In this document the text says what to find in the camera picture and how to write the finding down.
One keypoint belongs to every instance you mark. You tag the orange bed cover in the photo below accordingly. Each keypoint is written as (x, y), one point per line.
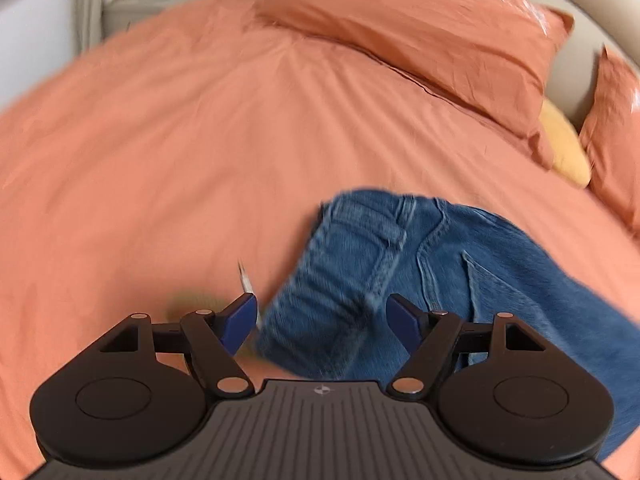
(165, 160)

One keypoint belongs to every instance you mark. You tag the beige padded headboard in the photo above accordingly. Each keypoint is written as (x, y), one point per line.
(575, 72)

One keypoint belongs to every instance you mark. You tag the orange embroidered pillow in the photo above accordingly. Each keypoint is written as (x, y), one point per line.
(617, 135)
(425, 40)

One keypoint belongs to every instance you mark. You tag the blue denim pants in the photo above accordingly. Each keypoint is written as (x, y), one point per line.
(450, 270)

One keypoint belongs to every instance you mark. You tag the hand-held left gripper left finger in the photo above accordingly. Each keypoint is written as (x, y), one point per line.
(239, 321)

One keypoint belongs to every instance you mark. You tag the beige nightstand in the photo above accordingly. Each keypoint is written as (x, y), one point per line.
(135, 12)

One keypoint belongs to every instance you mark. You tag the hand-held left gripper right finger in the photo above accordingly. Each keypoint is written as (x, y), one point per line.
(402, 321)

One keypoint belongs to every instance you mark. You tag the beige curtain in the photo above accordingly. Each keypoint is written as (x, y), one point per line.
(95, 5)

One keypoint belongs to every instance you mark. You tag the yellow pillow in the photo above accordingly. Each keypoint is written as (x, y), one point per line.
(567, 152)

